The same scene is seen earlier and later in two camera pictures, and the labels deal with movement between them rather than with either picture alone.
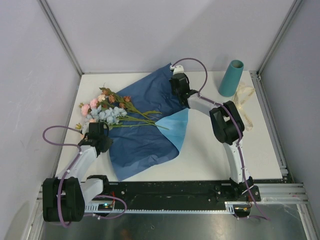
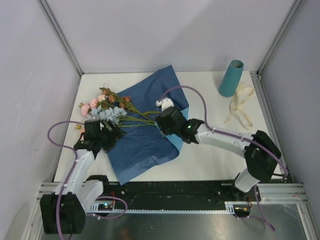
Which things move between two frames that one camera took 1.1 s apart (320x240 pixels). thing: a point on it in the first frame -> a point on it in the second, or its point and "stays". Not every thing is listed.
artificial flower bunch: x=114 y=110 stays
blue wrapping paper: x=151 y=135 stays
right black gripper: x=173 y=92 -> x=162 y=125
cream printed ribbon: x=243 y=92 stays
